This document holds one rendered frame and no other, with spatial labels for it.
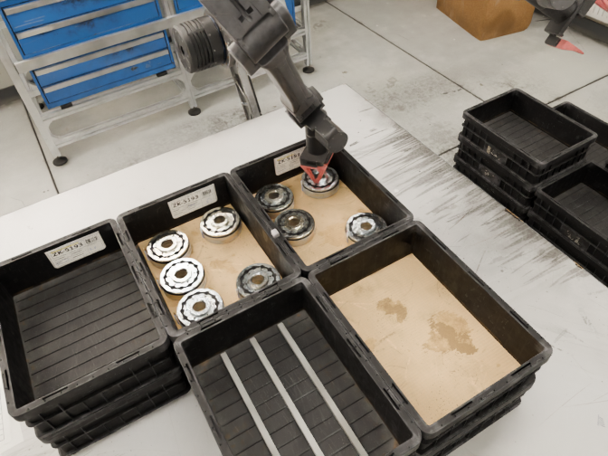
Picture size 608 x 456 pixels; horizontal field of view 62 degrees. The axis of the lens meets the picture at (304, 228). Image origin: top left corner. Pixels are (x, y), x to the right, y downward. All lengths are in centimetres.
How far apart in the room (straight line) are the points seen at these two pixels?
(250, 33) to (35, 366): 82
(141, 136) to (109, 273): 195
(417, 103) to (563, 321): 210
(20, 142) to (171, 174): 189
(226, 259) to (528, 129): 145
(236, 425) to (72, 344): 42
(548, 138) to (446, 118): 99
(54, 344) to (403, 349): 75
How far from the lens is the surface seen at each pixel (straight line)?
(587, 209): 216
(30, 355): 127
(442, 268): 116
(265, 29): 83
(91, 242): 132
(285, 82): 99
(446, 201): 157
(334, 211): 133
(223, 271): 123
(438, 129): 303
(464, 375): 109
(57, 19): 287
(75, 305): 130
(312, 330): 111
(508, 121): 230
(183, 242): 128
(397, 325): 112
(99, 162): 310
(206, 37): 196
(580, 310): 141
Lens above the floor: 178
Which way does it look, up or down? 47 degrees down
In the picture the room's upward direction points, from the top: 5 degrees counter-clockwise
